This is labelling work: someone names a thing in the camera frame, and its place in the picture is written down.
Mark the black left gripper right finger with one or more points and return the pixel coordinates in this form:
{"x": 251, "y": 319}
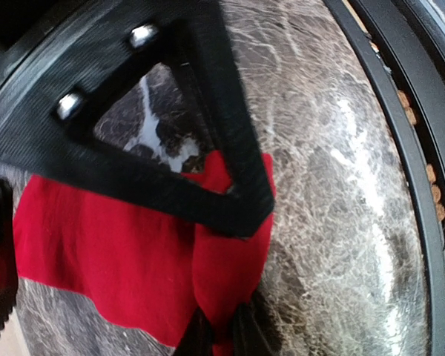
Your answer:
{"x": 254, "y": 330}

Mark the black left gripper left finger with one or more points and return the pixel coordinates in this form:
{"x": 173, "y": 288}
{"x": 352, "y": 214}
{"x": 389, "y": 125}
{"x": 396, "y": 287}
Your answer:
{"x": 197, "y": 339}

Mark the black front rail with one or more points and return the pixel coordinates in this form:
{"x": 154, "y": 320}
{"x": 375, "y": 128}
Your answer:
{"x": 401, "y": 47}

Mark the red sock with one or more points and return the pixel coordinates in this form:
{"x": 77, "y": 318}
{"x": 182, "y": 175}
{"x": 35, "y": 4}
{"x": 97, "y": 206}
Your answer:
{"x": 141, "y": 268}

